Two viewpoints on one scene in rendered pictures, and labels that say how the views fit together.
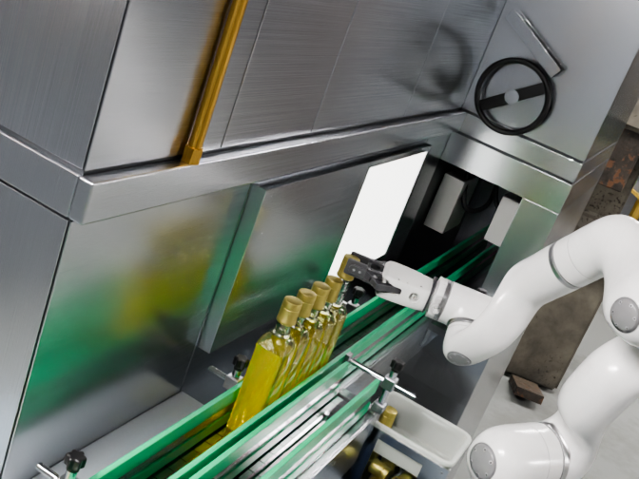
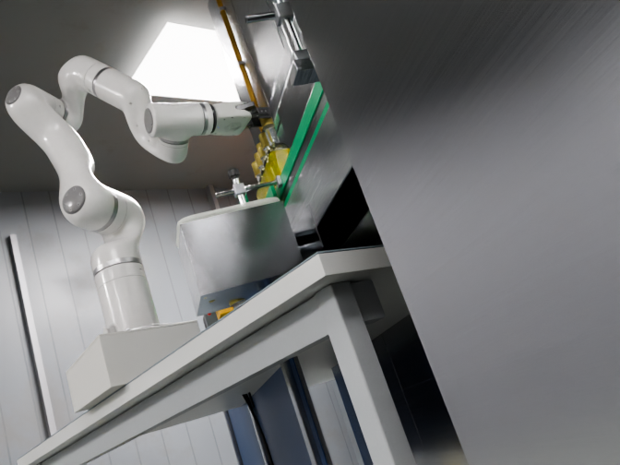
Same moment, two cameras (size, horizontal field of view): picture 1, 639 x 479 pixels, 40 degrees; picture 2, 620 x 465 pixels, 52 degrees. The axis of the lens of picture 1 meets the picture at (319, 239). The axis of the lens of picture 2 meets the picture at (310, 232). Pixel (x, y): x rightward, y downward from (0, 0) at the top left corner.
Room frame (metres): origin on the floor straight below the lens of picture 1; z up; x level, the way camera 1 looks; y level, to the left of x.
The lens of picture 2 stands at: (2.87, -1.03, 0.53)
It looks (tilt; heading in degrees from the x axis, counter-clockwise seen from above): 17 degrees up; 142
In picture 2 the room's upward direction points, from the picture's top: 20 degrees counter-clockwise
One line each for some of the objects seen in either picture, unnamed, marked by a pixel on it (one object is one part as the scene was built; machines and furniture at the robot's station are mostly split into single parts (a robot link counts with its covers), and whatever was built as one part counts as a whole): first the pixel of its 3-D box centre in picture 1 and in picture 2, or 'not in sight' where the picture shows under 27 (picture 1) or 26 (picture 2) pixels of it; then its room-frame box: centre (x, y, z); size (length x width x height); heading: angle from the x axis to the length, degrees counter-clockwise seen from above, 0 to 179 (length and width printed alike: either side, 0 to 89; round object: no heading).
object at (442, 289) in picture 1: (436, 297); (203, 119); (1.62, -0.26, 1.35); 0.09 x 0.03 x 0.08; 176
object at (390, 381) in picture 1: (378, 379); (249, 191); (1.67, -0.22, 1.12); 0.17 x 0.03 x 0.12; 70
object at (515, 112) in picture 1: (513, 96); not in sight; (2.48, -0.36, 1.66); 0.21 x 0.05 x 0.21; 70
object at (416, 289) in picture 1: (407, 285); (224, 118); (1.63, -0.19, 1.35); 0.11 x 0.10 x 0.07; 86
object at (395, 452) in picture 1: (393, 450); (250, 256); (1.75, -0.33, 0.92); 0.27 x 0.17 x 0.15; 70
